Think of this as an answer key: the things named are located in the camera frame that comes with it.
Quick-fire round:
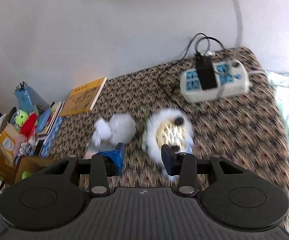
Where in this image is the pink toy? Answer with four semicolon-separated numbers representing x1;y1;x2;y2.
84;140;115;159

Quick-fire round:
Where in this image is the white cloth bundle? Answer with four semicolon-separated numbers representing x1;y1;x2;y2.
91;113;136;146

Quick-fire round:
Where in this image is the white fluffy round plush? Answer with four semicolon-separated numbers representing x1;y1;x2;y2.
142;108;194;167

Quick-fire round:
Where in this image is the green frog plush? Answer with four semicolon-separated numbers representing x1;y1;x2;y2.
21;171;32;180

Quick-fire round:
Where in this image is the blue patterned cloth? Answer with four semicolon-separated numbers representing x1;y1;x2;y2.
39;116;65;158

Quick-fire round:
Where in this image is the patterned brown bed cover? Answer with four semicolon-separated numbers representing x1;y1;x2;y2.
49;45;289;230

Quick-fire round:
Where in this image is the yellow book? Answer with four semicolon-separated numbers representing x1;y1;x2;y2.
60;77;107;117

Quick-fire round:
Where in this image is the picture book stack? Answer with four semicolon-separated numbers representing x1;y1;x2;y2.
37;101;63;136

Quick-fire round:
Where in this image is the blue pencil case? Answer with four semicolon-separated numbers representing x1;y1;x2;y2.
36;108;51;133

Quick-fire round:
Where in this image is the brown cardboard box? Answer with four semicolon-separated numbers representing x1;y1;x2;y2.
14;155;54;183

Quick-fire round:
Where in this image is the red plush toy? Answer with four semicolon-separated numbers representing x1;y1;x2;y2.
20;113;38;138

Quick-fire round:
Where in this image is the pink cloth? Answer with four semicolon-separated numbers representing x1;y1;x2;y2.
13;134;27;158

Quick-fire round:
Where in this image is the black charger adapter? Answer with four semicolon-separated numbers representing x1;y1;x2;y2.
195;52;218;90

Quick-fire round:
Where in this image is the white power strip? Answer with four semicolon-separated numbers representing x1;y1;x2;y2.
180;59;250;103

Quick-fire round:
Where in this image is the small green frog head toy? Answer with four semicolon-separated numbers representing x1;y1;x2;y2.
15;109;29;127

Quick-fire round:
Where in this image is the orange white package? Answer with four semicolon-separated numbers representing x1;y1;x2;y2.
0;124;19;166

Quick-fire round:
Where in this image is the black charger cable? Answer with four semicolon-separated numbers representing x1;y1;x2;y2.
158;32;226;103

